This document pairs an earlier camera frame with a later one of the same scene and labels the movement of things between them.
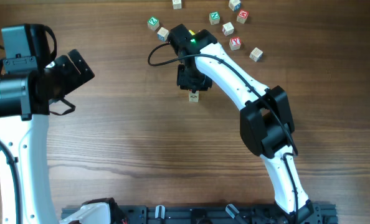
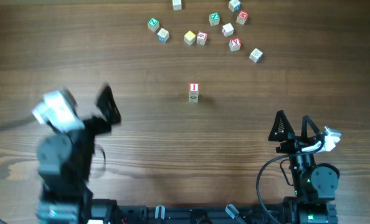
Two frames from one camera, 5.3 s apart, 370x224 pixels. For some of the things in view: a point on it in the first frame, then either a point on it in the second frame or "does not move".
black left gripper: (65, 73) to (95, 121)
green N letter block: (214, 17) does not move
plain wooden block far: (177, 4) does not move
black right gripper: (194, 82) to (295, 146)
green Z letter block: (153, 23) does not move
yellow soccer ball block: (194, 97) does not move
